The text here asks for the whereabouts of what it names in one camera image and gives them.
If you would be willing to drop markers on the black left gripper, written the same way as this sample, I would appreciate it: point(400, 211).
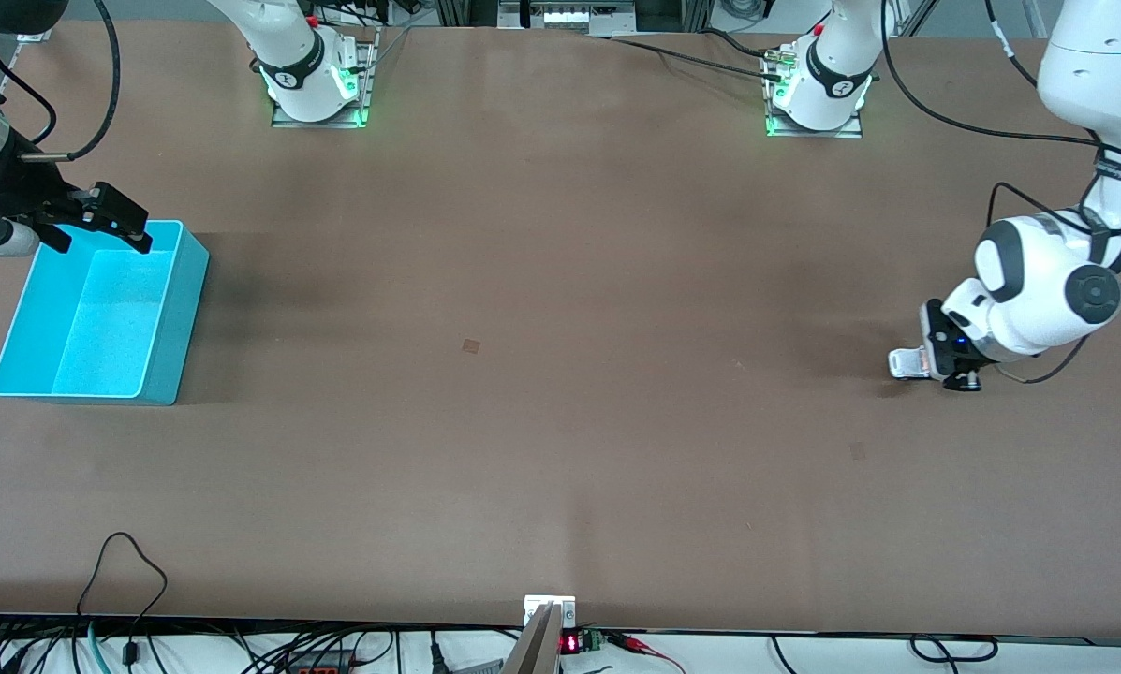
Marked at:
point(959, 381)

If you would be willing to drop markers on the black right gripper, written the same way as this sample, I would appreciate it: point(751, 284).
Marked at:
point(15, 187)

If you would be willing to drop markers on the white jeep toy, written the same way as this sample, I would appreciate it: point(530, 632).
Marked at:
point(907, 363)

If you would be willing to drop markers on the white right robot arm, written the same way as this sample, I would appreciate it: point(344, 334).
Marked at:
point(293, 47)

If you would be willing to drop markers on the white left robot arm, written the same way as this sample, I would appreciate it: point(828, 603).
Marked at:
point(1038, 281)

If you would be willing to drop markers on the turquoise plastic bin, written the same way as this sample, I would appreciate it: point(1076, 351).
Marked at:
point(101, 318)

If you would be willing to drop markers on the red alligator clip leads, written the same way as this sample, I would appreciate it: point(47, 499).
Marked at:
point(637, 644)

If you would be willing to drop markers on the red LED display module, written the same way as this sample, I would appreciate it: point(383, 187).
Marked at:
point(571, 643)

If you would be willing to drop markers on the orange black power strip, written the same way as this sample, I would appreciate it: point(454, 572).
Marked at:
point(321, 667)

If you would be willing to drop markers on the silver equipment box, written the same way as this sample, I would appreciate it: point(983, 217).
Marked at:
point(569, 17)

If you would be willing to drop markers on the white corner bracket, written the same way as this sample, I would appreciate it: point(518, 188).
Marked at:
point(36, 36)

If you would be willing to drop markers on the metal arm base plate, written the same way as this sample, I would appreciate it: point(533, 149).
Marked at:
point(832, 133)
point(365, 84)

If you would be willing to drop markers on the aluminium frame post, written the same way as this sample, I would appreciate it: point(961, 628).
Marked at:
point(466, 13)
point(918, 15)

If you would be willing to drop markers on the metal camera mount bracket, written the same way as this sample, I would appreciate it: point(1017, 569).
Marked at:
point(541, 646)

